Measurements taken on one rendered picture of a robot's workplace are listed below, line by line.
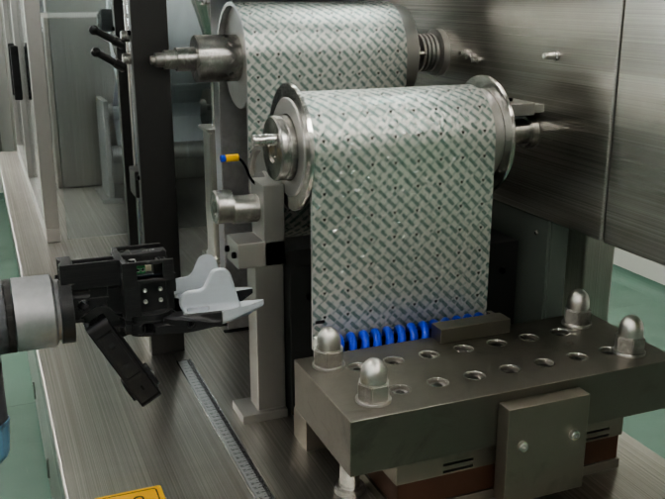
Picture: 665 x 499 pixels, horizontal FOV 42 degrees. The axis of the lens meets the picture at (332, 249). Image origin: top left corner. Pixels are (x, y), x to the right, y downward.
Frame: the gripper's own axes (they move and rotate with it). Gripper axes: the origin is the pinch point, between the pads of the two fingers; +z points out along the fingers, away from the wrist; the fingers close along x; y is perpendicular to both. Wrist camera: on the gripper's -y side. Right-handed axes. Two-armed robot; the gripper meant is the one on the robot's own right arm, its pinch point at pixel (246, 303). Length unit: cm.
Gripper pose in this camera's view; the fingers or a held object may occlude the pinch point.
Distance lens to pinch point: 97.4
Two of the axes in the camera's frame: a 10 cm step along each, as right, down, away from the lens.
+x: -3.8, -2.4, 8.9
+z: 9.3, -1.1, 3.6
